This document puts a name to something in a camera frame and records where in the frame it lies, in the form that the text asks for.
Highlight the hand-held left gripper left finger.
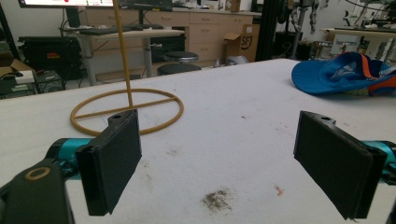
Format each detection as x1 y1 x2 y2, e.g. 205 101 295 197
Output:
46 108 143 217

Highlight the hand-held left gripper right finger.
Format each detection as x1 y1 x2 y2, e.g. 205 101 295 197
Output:
292 110 396 220

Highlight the gold wire hat stand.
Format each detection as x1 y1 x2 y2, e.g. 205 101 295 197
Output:
70 0 185 137

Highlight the blue baseball cap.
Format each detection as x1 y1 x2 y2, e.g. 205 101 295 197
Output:
290 51 396 97

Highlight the black round stool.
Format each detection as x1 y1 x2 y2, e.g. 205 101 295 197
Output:
163 50 200 63
156 63 202 77

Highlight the black equipment case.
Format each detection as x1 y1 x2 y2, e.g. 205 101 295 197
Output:
18 35 82 80

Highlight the white workbench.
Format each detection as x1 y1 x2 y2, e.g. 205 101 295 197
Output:
320 27 396 63

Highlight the wooden desk with metal legs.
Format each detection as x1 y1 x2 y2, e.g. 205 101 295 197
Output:
59 27 186 87

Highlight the black keyboard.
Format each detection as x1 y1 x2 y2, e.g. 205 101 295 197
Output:
78 26 134 35

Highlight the cardboard box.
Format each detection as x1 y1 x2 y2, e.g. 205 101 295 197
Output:
223 23 261 63

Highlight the computer monitor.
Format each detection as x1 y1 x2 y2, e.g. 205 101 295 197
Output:
17 0 173 12

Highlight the wooden drawer cabinet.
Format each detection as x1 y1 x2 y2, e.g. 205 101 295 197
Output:
85 7 262 68

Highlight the black metal frame post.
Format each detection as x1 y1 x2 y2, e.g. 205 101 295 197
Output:
255 0 283 63

